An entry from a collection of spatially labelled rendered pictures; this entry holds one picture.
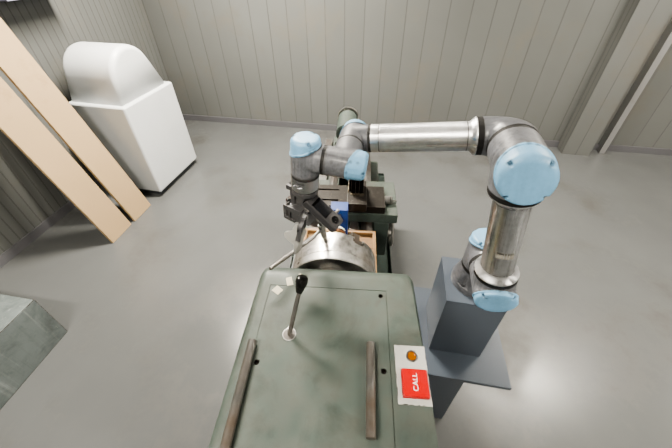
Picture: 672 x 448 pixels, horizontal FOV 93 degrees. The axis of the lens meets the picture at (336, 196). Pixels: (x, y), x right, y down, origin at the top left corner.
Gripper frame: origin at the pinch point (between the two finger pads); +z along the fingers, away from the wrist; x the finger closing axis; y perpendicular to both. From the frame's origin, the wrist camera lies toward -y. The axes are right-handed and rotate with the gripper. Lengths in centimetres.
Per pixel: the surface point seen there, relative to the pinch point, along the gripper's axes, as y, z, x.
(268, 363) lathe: -9.4, 8.8, 32.7
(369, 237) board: -2, 45, -51
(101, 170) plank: 243, 99, -42
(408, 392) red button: -41.3, 5.1, 22.2
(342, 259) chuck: -8.7, 10.2, -6.4
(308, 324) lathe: -12.3, 8.4, 19.3
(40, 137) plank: 251, 59, -19
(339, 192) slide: 24, 38, -66
